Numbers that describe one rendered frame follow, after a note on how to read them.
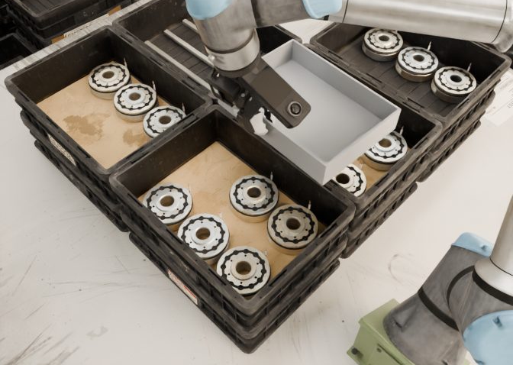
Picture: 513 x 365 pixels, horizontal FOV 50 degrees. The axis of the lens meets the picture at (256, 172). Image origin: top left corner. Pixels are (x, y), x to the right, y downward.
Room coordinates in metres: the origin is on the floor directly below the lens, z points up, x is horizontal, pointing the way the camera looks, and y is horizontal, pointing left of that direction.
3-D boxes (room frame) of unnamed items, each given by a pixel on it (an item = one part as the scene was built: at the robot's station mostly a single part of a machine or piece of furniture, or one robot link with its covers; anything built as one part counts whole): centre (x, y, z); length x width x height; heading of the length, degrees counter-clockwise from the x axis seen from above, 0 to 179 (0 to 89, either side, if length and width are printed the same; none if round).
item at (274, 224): (0.59, -0.07, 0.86); 0.10 x 0.10 x 0.01
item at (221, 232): (0.57, 0.10, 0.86); 0.10 x 0.10 x 0.01
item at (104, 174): (0.90, 0.34, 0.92); 0.40 x 0.30 x 0.02; 46
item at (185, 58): (1.12, 0.13, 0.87); 0.40 x 0.30 x 0.11; 46
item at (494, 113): (1.21, -0.63, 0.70); 0.33 x 0.23 x 0.01; 45
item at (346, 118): (0.72, -0.09, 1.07); 0.27 x 0.20 x 0.05; 44
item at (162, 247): (0.62, 0.05, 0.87); 0.40 x 0.30 x 0.11; 46
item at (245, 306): (0.62, 0.05, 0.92); 0.40 x 0.30 x 0.02; 46
